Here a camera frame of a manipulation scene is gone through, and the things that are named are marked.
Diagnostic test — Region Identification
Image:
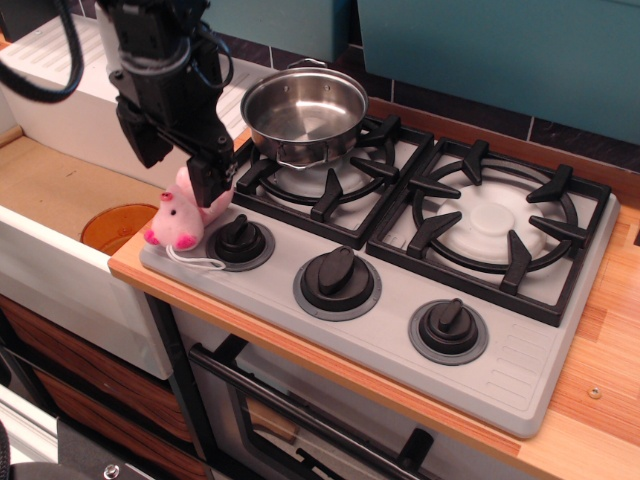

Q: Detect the black right burner grate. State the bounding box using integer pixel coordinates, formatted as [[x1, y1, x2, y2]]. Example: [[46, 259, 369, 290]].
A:
[[367, 139, 619, 327]]

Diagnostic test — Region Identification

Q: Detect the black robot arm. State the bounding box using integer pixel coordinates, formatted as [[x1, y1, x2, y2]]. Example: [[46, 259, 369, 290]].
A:
[[100, 1, 237, 207]]

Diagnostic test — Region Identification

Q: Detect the black right stove knob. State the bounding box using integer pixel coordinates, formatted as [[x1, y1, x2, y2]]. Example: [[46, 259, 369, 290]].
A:
[[408, 298, 489, 366]]

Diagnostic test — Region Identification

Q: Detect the black burner grate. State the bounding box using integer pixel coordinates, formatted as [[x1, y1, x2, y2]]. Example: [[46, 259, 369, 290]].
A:
[[367, 139, 619, 327], [207, 115, 434, 249]]

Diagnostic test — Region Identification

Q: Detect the grey toy stove top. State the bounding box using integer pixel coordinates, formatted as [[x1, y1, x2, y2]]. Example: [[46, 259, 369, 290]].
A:
[[140, 114, 620, 438]]

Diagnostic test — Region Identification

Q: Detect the pink stuffed pig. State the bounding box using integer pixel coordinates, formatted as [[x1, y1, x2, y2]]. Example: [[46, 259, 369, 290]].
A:
[[144, 166, 234, 271]]

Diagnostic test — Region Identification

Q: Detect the grey toy faucet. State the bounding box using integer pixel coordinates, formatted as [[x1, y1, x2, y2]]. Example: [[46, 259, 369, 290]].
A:
[[95, 2, 121, 74]]

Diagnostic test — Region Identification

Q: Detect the black braided cable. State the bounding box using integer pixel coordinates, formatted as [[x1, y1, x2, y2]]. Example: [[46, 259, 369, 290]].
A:
[[0, 419, 11, 480]]

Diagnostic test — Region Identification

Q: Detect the orange plastic bowl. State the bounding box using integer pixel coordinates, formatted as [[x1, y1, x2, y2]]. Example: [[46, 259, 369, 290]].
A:
[[80, 204, 157, 256]]

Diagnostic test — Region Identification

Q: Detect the wooden drawer cabinet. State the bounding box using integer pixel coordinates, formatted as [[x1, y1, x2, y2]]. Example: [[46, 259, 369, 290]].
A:
[[1, 298, 212, 479]]

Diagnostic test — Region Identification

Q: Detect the stainless steel pan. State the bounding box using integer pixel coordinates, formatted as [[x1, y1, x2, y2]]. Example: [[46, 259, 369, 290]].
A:
[[240, 58, 369, 170]]

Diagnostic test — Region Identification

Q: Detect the white toy sink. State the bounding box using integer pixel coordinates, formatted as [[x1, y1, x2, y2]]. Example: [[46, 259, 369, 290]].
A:
[[0, 11, 301, 381]]

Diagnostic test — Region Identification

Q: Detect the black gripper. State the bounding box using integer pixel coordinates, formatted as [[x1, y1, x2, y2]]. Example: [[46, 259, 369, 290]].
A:
[[109, 37, 234, 208]]

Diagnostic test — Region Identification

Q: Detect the oven door with black handle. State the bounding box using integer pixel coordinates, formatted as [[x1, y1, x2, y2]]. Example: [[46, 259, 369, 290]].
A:
[[188, 335, 509, 479]]

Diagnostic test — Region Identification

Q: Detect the black left burner grate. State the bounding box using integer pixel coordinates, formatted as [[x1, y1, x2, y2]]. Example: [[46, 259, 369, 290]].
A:
[[207, 115, 434, 249]]

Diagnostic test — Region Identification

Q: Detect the black left stove knob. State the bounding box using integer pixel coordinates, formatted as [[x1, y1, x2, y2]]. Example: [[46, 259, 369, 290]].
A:
[[205, 214, 275, 272]]

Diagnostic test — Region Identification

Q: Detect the black stove knob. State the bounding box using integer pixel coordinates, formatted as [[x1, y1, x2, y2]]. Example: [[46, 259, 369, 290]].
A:
[[205, 214, 275, 272], [408, 298, 489, 366], [293, 246, 382, 322]]

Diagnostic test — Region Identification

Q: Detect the black middle stove knob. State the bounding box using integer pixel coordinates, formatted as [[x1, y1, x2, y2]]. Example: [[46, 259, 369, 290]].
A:
[[293, 246, 382, 322]]

